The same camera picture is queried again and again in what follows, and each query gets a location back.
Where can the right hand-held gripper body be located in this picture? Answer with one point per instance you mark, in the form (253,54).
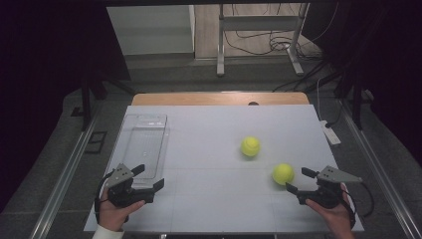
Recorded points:
(323,195)

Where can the yellow tennis ball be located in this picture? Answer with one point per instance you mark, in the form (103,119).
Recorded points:
(283,174)
(250,146)

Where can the white cabinet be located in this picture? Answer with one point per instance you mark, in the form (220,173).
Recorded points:
(149,30)

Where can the white power strip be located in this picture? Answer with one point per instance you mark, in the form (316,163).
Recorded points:
(330,133)

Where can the aluminium floor rail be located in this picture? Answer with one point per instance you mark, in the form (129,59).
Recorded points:
(381,172)
(63,186)

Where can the white foam board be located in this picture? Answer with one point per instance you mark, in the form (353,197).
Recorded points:
(212,199)

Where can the grey metal stand frame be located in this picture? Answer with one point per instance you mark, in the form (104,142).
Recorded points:
(260,23)

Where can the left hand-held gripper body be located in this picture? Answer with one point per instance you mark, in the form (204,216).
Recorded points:
(124,195)

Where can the dark curtain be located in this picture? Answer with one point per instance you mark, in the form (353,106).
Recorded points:
(391,66)
(40,66)

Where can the clear plastic tray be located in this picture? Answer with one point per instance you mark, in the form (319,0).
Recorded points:
(146,146)

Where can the dark stand legs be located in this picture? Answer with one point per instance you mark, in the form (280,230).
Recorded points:
(87,99)
(356,99)

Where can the person's left hand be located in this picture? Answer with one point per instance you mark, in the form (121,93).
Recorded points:
(114,215)

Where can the person's right hand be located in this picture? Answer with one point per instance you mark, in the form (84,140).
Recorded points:
(335,217)

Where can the black floor socket plate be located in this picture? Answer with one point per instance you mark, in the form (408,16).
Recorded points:
(96,142)

